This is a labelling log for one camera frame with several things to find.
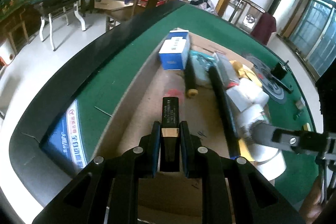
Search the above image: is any white plastic bottle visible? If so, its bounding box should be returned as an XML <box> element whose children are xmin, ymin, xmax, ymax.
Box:
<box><xmin>236</xmin><ymin>104</ymin><xmax>286</xmax><ymax>181</ymax></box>

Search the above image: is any white power adapter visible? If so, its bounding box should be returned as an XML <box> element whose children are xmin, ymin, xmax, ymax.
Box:
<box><xmin>226</xmin><ymin>78</ymin><xmax>269</xmax><ymax>112</ymax></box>

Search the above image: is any right hand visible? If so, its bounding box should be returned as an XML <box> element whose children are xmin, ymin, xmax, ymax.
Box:
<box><xmin>299</xmin><ymin>176</ymin><xmax>323</xmax><ymax>224</ymax></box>

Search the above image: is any long black tube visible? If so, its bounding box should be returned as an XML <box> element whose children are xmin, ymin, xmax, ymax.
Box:
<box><xmin>208</xmin><ymin>65</ymin><xmax>240</xmax><ymax>159</ymax></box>

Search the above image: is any cardboard box tray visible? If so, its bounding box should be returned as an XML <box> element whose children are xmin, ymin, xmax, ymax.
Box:
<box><xmin>89</xmin><ymin>28</ymin><xmax>276</xmax><ymax>222</ymax></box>

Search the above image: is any grey small carton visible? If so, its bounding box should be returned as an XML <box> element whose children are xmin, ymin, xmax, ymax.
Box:
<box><xmin>214</xmin><ymin>51</ymin><xmax>240</xmax><ymax>89</ymax></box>

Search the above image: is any yellow packet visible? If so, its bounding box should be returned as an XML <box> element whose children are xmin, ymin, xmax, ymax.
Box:
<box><xmin>230</xmin><ymin>60</ymin><xmax>263</xmax><ymax>88</ymax></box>

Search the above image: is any teal packet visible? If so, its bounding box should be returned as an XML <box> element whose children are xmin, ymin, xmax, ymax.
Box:
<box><xmin>189</xmin><ymin>50</ymin><xmax>218</xmax><ymax>89</ymax></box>

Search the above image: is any blue white carton box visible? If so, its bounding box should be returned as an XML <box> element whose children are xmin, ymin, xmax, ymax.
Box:
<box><xmin>159</xmin><ymin>30</ymin><xmax>190</xmax><ymax>71</ymax></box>

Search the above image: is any dark red cloth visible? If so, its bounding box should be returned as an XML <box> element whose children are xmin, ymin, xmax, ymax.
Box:
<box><xmin>251</xmin><ymin>12</ymin><xmax>276</xmax><ymax>46</ymax></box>

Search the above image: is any black folding side table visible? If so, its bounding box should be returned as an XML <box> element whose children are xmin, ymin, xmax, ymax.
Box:
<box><xmin>31</xmin><ymin>0</ymin><xmax>94</xmax><ymax>51</ymax></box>

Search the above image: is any window frame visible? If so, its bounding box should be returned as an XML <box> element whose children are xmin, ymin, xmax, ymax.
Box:
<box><xmin>280</xmin><ymin>0</ymin><xmax>335</xmax><ymax>81</ymax></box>

